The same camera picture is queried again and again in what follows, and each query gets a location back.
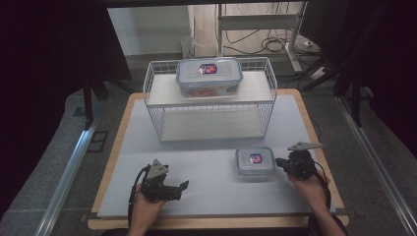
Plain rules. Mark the small clear lidded food container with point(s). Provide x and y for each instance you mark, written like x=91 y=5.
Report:
x=255 y=162

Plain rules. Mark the white metal desk frame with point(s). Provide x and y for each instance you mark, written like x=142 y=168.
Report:
x=257 y=22

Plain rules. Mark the large clear lidded food container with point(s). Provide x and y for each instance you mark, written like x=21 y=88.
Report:
x=209 y=77

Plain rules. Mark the black floor bracket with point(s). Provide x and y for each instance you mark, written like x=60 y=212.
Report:
x=97 y=141

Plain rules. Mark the clear plastic bag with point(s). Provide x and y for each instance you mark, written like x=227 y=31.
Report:
x=189 y=46

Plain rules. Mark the white cabinet panel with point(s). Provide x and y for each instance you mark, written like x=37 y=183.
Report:
x=147 y=29

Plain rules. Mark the white power strip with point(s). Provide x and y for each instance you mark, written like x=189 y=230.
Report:
x=318 y=73

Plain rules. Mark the person's right hand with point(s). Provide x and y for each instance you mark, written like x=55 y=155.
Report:
x=309 y=193

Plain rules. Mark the black curtain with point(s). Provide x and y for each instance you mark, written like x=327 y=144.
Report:
x=42 y=82
x=393 y=65

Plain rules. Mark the person's left hand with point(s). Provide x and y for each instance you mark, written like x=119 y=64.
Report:
x=147 y=209

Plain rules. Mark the pale grey table mat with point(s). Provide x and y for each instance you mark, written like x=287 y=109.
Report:
x=209 y=164

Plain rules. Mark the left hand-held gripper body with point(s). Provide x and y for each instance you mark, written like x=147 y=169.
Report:
x=159 y=188

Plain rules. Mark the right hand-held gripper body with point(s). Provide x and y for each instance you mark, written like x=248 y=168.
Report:
x=300 y=164

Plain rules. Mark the black tripod stand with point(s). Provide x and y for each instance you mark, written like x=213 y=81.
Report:
x=90 y=95
x=355 y=91

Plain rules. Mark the aluminium rail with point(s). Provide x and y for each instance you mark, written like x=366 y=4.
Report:
x=64 y=183
x=377 y=157

